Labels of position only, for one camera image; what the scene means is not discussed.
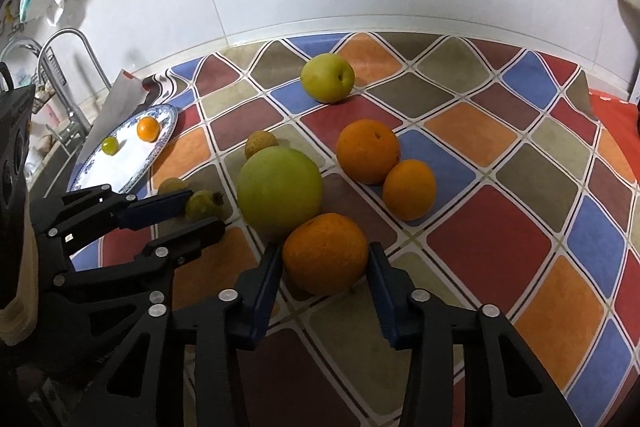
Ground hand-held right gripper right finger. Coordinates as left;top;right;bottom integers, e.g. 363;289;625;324
367;242;583;427

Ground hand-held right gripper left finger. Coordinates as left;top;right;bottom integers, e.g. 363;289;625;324
65;243;285;427

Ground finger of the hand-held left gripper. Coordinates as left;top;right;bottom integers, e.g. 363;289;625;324
30;184;195;258
47;217;226;358

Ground brown longan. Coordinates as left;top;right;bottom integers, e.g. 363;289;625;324
157;177;190;198
244;130;279;160

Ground blue and white plate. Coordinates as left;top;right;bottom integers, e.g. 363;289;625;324
67;103;179;195

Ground large green tomato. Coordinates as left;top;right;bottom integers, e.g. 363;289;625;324
236;146;324;240

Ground large steel faucet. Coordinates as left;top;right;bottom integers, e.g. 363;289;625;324
0;36;93;148

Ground small orange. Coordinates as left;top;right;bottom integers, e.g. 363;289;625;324
136;116;161;142

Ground thin gooseneck faucet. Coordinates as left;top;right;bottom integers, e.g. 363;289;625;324
37;28;115;95

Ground colourful checkered mat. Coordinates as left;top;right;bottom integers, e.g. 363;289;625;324
67;32;640;427

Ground large orange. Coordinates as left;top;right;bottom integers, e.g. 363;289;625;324
335;119;401;186

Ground yellow-green pear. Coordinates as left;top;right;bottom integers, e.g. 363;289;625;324
300;53;356;104

